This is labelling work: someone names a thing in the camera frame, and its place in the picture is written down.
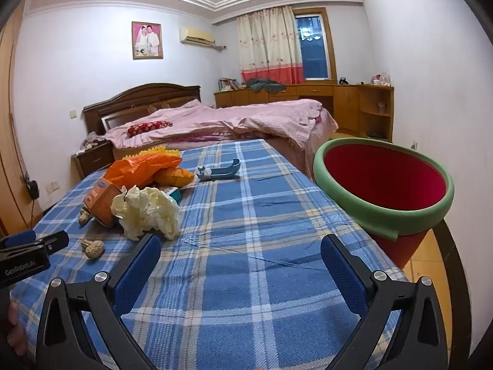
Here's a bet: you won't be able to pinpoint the white paper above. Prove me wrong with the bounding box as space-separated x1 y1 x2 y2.
111 186 181 241

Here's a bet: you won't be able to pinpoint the blue grey plastic piece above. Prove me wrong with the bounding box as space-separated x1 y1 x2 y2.
196 158 241 181

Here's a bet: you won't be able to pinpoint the red patterned pillow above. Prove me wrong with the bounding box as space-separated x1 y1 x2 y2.
128 121 173 136

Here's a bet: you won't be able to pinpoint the cream and red curtain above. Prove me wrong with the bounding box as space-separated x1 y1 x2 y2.
236 6 305 85

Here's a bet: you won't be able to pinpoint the framed wall photo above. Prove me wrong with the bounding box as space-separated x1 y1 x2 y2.
132 21 164 60

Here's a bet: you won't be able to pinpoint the red bin with green rim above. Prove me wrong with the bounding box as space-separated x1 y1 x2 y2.
313 138 455 270

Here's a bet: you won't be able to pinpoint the black plug adapter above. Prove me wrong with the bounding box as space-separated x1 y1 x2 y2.
25 177 41 201

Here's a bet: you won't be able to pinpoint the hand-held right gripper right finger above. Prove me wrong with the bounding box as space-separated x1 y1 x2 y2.
320 233 463 370

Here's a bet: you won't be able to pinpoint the wooden wardrobe door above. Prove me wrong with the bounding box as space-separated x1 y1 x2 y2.
0 0 43 236

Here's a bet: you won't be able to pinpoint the orange cardboard box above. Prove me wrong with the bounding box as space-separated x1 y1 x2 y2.
83 179 128 229

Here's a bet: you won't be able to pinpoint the blue plaid cloth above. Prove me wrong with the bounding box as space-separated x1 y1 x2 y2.
10 139 411 370

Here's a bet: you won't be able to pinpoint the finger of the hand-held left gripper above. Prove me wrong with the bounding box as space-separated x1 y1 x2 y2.
0 230 38 249
0 231 70 259

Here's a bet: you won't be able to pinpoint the wooden framed window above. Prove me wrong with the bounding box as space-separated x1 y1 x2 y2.
293 8 337 82

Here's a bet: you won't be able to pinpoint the bed with pink quilt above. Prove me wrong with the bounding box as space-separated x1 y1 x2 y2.
104 98 340 151

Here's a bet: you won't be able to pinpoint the wall air conditioner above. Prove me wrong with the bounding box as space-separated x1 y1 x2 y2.
179 27 215 48

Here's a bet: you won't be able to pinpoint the person's left hand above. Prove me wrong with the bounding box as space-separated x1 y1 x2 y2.
7 301 28 355

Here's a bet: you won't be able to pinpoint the orange cloth bundle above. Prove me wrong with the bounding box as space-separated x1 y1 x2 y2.
104 153 182 186

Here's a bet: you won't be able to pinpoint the dark wooden nightstand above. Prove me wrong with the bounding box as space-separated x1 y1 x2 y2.
71 141 115 180

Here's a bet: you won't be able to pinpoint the pale cloth clutter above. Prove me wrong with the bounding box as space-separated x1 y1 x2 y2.
79 131 106 151

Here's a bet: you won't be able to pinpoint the grey clothes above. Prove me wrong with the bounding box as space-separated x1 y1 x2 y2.
246 78 287 94

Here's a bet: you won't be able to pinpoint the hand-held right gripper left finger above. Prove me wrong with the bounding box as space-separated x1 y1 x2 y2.
36 233 162 370

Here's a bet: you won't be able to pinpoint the light wooden cabinet desk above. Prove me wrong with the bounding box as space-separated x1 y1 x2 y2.
214 83 394 143

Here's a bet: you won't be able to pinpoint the dark wooden bed headboard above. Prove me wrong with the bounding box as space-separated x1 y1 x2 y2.
83 84 202 136

